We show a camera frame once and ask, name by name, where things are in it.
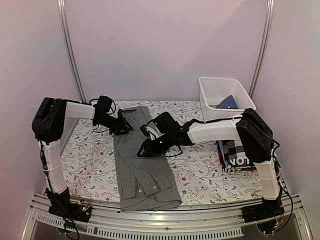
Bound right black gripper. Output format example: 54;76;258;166
137;132;174;158

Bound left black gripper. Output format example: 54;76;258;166
95;114;133;136

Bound grey long sleeve shirt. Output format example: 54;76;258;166
113;106;182;212

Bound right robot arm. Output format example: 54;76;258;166
137;108;283;218

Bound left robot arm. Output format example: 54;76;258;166
31;95;133;217

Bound floral patterned table cloth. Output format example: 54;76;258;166
61;101;262;206

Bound white plastic bin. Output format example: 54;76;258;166
198;77;256;121

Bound blue dotted cloth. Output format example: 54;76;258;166
216;95;238;110

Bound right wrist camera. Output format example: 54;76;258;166
140;124;159;141

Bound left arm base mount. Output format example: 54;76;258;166
48;199;92;223

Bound aluminium front rail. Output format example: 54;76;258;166
21;197;313;240

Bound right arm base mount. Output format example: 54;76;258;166
241;198;285;223

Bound left metal corner post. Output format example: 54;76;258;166
56;0;87;102

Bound metal corner post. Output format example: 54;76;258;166
248;0;275;99
56;0;87;102

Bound right metal corner post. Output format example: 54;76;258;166
248;0;275;99

